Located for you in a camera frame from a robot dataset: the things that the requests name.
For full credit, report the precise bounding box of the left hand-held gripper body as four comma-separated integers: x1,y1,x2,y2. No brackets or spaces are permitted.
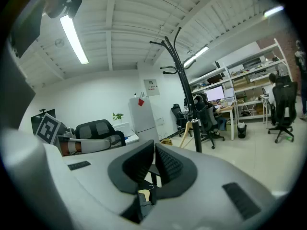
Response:
35,113,111,153

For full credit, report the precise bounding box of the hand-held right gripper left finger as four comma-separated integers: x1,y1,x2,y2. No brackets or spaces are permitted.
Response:
121,139,155,184

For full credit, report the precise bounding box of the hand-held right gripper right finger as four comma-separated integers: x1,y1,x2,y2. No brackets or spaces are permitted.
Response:
155,142,185,185

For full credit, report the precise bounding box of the person's left forearm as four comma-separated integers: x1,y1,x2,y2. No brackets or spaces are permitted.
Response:
60,141,83,156

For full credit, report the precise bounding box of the black monitor screen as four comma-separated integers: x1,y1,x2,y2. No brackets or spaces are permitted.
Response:
30,108,57,130

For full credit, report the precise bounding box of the wooden clothes hanger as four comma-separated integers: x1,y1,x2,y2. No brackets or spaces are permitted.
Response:
137,184,154,201
179,120,194,149

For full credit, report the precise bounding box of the white countertop appliance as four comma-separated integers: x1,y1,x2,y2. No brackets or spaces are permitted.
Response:
112,122,134,138

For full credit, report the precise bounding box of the black mesh office chair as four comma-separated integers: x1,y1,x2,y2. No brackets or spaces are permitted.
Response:
75,119,127,149

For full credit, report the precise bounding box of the silver refrigerator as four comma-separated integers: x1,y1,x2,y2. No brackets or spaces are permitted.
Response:
128,96,159,142

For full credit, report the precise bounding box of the black high-back office chair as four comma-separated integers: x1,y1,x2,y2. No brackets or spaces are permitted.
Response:
171,103,193,138

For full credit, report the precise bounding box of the green potted plant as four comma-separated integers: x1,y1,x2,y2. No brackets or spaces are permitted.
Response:
112,112,125,124

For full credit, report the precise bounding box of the black swivel office chair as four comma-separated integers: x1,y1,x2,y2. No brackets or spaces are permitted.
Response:
195,104,225,150

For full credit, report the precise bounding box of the black coat rack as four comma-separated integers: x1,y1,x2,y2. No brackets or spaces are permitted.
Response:
149,27,209,153

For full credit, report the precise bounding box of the black waste bin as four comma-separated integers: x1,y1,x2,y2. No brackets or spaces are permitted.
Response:
237,124,248,139

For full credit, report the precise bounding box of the wooden office desk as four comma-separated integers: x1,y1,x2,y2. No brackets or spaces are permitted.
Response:
215,103,237,141

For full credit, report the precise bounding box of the lit computer monitor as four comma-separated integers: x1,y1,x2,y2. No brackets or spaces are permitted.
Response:
205,85,225,102

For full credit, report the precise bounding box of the long ceiling light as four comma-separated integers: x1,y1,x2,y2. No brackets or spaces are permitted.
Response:
263,5,285,18
183,45,210,68
59,14,90,65

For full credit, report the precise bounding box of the white small table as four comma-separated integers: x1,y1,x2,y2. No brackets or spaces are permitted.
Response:
260,93,273,129

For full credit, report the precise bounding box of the white metal shelving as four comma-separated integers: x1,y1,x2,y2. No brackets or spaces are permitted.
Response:
189,38,293,121

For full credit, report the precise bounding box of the black mesh swivel chair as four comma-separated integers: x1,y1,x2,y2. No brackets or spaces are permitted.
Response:
267,81,299,144

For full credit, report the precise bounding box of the grey wall electrical panel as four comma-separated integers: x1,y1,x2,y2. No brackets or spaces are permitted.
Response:
143,79,161,97

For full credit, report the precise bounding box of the black head-mounted camera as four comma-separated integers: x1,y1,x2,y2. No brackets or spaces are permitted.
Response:
63,0,83,19

